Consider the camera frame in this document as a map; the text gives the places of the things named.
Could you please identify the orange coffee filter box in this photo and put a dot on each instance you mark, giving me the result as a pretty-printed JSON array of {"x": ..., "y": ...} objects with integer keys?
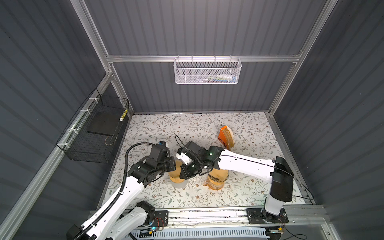
[{"x": 222, "y": 136}]

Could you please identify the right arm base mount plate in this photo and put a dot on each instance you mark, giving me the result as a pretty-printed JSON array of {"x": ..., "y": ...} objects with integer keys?
[{"x": 261, "y": 216}]

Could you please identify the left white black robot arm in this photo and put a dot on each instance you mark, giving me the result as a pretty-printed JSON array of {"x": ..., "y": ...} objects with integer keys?
[{"x": 128, "y": 190}]

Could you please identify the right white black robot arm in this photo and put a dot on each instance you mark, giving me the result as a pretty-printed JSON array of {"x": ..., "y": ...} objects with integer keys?
[{"x": 275, "y": 172}]

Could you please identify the orange glass carafe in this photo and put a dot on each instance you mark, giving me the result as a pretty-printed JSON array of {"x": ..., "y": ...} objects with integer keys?
[{"x": 206, "y": 185}]

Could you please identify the pens in white basket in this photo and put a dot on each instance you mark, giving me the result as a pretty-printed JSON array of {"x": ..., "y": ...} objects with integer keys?
[{"x": 220, "y": 79}]

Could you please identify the black pad in side basket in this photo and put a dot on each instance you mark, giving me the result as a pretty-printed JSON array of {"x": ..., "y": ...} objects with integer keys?
[{"x": 105, "y": 124}]

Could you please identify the white wire wall basket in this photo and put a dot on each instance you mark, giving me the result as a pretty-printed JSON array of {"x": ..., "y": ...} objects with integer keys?
[{"x": 190, "y": 71}]

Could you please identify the clear frosted glass carafe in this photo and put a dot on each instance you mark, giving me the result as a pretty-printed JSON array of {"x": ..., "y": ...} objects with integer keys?
[{"x": 179, "y": 185}]

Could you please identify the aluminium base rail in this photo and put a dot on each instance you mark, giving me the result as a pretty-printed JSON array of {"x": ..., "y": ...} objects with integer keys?
[{"x": 207, "y": 216}]

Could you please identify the wooden dripper ring stand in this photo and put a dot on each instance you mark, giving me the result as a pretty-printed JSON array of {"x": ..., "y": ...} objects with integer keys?
[{"x": 214, "y": 184}]

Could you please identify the brown paper coffee filters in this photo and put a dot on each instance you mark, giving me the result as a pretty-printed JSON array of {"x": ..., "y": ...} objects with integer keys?
[{"x": 230, "y": 138}]

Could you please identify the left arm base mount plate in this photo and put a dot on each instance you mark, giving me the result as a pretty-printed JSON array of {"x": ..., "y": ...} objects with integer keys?
[{"x": 157, "y": 218}]

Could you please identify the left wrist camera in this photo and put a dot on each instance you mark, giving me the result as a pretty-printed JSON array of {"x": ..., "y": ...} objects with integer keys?
[{"x": 163, "y": 143}]

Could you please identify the yellow marker in black basket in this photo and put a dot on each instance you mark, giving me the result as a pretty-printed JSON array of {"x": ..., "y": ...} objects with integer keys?
[{"x": 123, "y": 115}]

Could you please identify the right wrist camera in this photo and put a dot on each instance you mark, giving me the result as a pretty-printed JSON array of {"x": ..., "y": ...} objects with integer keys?
[{"x": 184, "y": 158}]

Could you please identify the black wire side basket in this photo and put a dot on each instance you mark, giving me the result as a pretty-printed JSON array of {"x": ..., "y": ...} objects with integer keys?
[{"x": 79, "y": 145}]

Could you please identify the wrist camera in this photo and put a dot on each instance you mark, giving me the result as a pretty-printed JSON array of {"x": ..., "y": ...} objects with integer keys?
[
  {"x": 163, "y": 143},
  {"x": 184, "y": 158}
]

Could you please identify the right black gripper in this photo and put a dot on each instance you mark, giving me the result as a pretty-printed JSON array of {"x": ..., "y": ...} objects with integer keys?
[{"x": 185, "y": 174}]

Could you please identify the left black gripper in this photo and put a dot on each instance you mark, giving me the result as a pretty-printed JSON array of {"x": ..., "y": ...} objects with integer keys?
[{"x": 171, "y": 160}]

